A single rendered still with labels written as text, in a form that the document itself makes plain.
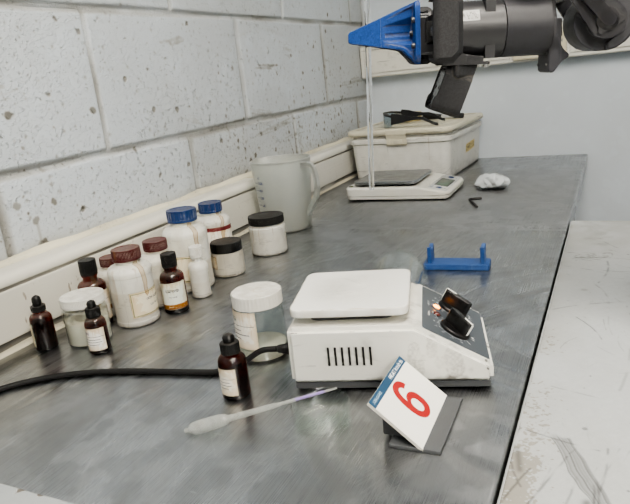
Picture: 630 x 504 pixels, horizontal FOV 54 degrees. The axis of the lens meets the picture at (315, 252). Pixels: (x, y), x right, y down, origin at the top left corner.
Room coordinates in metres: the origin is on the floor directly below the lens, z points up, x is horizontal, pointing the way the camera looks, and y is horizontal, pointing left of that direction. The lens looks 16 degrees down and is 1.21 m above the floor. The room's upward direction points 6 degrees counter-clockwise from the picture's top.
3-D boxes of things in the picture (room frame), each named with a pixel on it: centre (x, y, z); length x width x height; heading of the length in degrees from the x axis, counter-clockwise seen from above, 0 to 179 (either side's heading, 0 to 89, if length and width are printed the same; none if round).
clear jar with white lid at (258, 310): (0.67, 0.07, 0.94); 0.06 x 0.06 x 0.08
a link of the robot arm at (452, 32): (0.67, -0.17, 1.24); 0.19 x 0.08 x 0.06; 177
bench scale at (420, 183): (1.53, -0.24, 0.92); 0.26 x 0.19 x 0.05; 63
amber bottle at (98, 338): (0.74, 0.29, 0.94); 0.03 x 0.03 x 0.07
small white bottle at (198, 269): (0.91, 0.18, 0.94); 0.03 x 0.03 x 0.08
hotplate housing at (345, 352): (0.62, -0.06, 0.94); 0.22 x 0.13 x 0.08; 79
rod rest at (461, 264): (0.91, -0.22, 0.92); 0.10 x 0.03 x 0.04; 68
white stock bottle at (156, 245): (0.90, 0.24, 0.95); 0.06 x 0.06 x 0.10
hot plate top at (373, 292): (0.62, -0.04, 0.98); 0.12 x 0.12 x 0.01; 79
